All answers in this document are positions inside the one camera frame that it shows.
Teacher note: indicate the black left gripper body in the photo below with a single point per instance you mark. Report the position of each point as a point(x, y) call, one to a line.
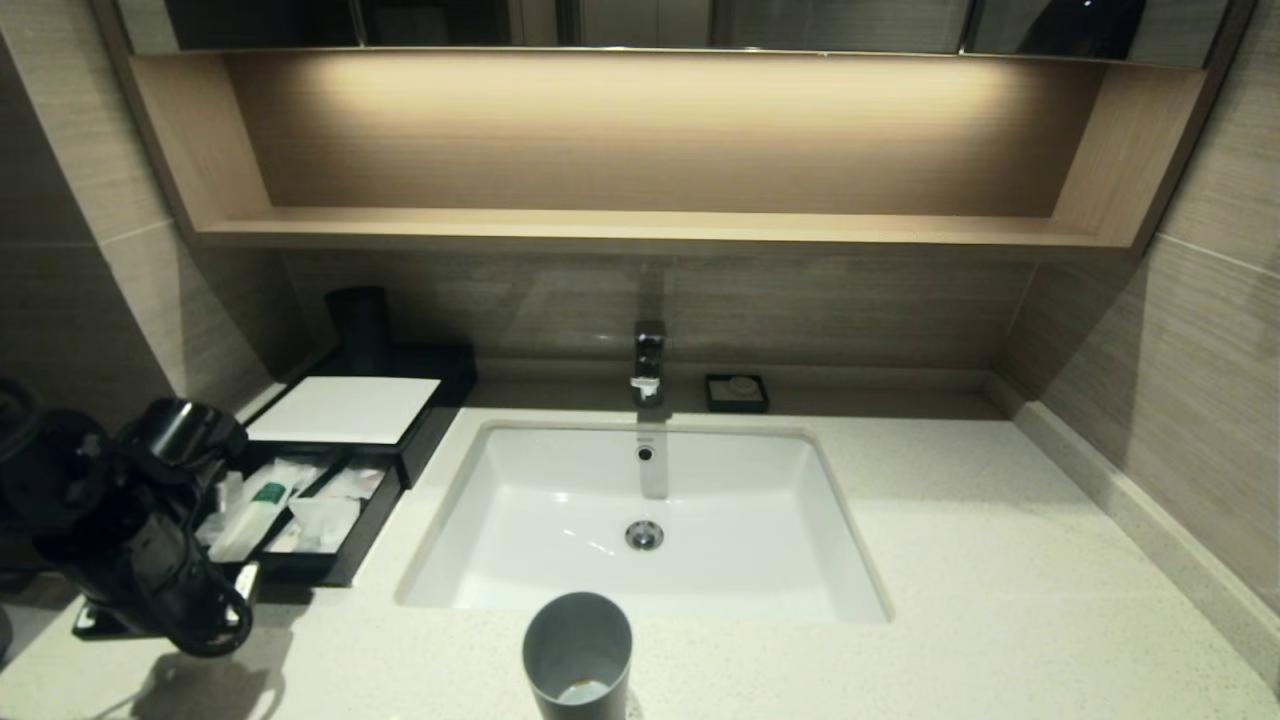
point(170, 590)

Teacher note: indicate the translucent packet with green band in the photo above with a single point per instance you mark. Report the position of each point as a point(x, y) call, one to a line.
point(262, 505)

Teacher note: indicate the black and orange left arm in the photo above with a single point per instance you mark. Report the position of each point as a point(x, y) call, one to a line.
point(90, 480)

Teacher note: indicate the black box with white lid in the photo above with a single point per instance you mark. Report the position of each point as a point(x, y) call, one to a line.
point(345, 408)

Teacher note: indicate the white folded sachet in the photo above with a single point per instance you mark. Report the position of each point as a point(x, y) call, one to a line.
point(325, 522)

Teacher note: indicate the small white flat sachet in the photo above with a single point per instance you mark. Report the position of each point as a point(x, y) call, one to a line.
point(357, 483)

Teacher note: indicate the black cup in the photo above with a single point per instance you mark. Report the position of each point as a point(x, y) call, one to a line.
point(360, 325)

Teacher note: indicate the grey plastic cup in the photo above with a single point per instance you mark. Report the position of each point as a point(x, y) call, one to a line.
point(550, 670)

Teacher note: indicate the white sink basin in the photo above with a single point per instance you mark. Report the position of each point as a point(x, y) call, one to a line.
point(560, 500)

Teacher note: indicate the chrome sink drain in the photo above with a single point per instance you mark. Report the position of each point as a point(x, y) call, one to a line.
point(645, 535)

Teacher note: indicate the chrome faucet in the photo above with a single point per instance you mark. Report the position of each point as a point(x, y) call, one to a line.
point(648, 358)

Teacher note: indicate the black soap dish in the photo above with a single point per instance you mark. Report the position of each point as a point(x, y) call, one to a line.
point(715, 403)

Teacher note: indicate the small round soap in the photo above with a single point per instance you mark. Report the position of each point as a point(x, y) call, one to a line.
point(741, 385)

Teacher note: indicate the mirror cabinet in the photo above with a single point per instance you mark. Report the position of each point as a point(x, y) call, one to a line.
point(850, 22)

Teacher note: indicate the light wooden wall shelf niche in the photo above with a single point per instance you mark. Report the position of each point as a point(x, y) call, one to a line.
point(650, 228)

